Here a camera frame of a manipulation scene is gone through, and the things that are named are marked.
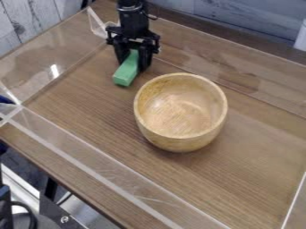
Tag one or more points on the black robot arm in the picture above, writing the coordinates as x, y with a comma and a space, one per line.
132, 4

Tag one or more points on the black metal table leg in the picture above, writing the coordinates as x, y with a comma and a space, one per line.
51, 189

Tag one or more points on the brown wooden bowl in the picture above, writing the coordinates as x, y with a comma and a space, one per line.
180, 109

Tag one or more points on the green rectangular block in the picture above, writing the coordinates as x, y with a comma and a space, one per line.
127, 70

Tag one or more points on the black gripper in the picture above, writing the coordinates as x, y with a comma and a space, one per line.
132, 35

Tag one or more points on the grey metal bracket with screw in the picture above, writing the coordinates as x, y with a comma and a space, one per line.
53, 217

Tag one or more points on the clear acrylic enclosure wall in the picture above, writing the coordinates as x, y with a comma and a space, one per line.
71, 125

